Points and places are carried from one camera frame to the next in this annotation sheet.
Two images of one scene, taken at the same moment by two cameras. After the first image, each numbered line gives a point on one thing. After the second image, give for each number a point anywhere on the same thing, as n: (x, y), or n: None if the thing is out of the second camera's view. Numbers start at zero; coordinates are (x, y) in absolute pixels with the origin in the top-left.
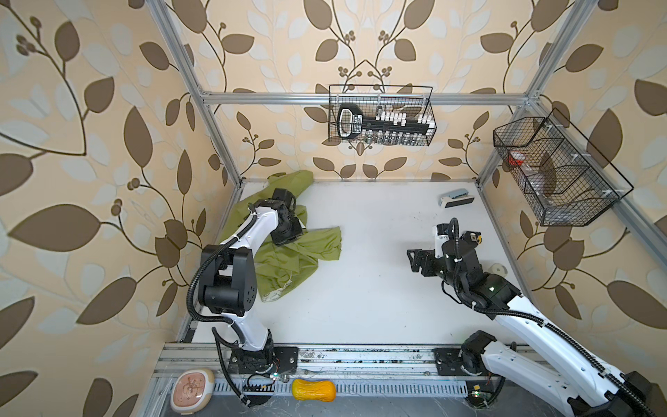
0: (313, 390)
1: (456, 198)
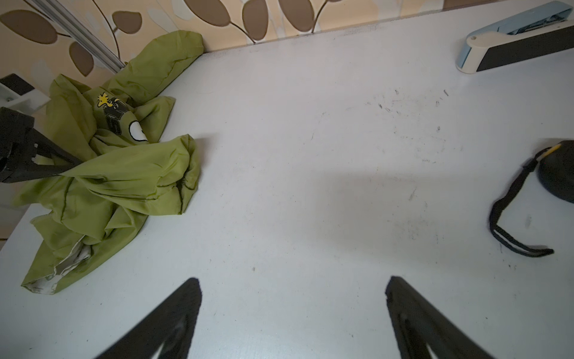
0: None
1: (542, 31)
